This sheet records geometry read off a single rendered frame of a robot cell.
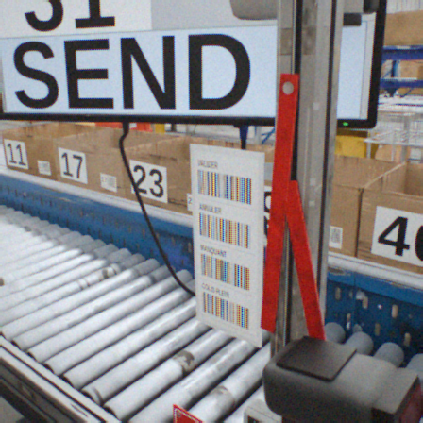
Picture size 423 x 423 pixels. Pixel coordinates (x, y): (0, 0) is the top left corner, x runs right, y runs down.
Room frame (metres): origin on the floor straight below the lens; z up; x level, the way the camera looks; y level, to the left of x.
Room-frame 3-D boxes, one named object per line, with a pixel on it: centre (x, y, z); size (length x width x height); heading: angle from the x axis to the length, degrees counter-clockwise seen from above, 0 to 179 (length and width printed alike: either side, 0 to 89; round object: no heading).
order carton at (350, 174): (1.18, -0.26, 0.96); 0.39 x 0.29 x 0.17; 50
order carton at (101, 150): (1.69, 0.34, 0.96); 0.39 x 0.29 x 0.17; 50
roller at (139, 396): (0.84, 0.03, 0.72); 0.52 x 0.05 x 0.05; 140
